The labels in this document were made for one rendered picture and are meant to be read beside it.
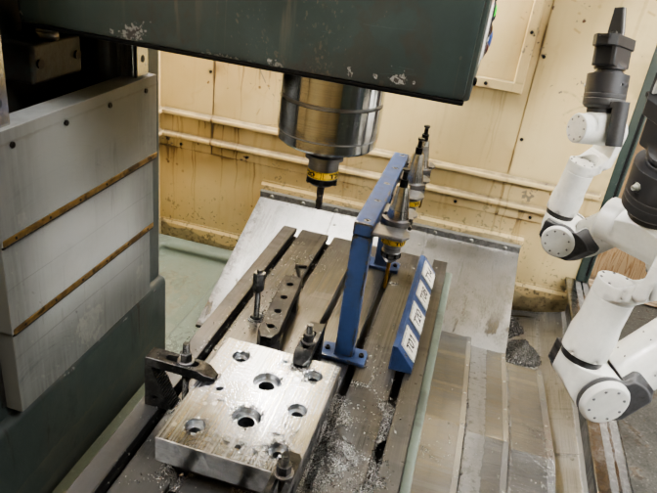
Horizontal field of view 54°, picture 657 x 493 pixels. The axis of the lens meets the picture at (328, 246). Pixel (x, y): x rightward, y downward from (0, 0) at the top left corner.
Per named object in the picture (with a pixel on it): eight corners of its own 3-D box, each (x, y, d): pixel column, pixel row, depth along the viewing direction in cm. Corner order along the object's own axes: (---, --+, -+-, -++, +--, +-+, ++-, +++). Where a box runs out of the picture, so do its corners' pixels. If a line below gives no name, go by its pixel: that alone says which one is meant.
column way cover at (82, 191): (158, 290, 153) (157, 73, 130) (25, 419, 112) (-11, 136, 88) (140, 285, 154) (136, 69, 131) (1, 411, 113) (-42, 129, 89)
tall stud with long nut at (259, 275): (263, 316, 149) (268, 268, 143) (259, 322, 146) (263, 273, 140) (252, 313, 149) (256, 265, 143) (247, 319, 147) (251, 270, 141)
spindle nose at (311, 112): (282, 119, 108) (288, 47, 103) (375, 132, 108) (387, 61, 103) (269, 150, 94) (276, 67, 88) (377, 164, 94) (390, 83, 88)
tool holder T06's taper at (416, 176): (404, 175, 149) (410, 148, 146) (423, 179, 149) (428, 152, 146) (403, 182, 146) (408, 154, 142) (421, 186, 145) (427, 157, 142)
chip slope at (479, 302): (502, 313, 217) (521, 246, 205) (495, 459, 156) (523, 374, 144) (255, 254, 233) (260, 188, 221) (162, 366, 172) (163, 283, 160)
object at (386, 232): (411, 233, 126) (412, 230, 125) (407, 245, 121) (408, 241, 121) (376, 226, 127) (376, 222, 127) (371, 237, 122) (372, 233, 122)
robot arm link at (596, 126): (606, 95, 146) (597, 145, 148) (568, 90, 142) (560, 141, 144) (645, 95, 136) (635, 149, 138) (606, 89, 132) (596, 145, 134)
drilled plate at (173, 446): (337, 387, 123) (340, 366, 121) (291, 502, 98) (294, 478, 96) (227, 357, 127) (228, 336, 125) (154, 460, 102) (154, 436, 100)
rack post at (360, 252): (368, 354, 140) (390, 234, 127) (363, 368, 136) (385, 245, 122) (325, 342, 142) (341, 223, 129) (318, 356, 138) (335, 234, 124)
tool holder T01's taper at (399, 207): (391, 209, 131) (397, 179, 128) (412, 216, 129) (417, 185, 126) (383, 217, 127) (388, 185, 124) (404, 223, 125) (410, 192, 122)
